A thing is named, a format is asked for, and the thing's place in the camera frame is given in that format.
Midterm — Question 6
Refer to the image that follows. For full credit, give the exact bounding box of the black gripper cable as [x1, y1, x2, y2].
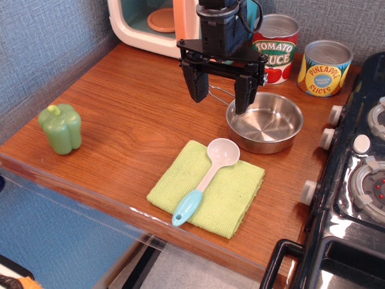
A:
[237, 0, 264, 34]

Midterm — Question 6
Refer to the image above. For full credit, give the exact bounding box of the green folded cloth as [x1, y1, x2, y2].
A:
[147, 140, 265, 239]

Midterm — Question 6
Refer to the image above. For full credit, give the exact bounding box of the white stove knob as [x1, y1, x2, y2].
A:
[328, 105, 343, 127]
[300, 180, 318, 206]
[319, 128, 335, 150]

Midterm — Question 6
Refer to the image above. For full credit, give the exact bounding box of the white stove knob upper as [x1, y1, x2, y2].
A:
[328, 105, 343, 127]

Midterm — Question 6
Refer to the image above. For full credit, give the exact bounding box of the stainless steel pot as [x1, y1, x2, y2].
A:
[209, 85, 304, 155]

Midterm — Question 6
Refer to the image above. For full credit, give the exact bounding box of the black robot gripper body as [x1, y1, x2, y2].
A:
[177, 1, 267, 85]

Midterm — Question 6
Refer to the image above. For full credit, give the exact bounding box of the tomato sauce can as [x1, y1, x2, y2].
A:
[252, 14, 300, 84]

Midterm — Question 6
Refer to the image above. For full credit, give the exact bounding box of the green toy bell pepper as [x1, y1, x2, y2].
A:
[38, 104, 82, 155]

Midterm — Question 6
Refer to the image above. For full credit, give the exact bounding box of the orange fuzzy object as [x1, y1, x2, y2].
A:
[1, 275, 43, 289]

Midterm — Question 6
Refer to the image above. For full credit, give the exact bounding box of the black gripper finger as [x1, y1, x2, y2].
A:
[181, 59, 209, 103]
[235, 73, 259, 115]

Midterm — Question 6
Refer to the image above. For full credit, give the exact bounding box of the white spoon with blue handle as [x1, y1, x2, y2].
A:
[171, 138, 240, 227]

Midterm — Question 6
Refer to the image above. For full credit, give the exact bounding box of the black toy stove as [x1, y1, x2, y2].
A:
[260, 52, 384, 288]

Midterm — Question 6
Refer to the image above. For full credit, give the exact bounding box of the pineapple slices can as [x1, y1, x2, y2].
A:
[297, 40, 353, 98]

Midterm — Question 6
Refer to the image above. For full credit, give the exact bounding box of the white stove knob lower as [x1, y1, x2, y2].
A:
[300, 180, 318, 206]

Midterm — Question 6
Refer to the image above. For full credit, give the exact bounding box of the white stove knob middle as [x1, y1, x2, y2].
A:
[319, 128, 335, 150]

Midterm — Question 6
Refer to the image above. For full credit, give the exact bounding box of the toy microwave oven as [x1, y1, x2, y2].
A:
[108, 1, 257, 58]

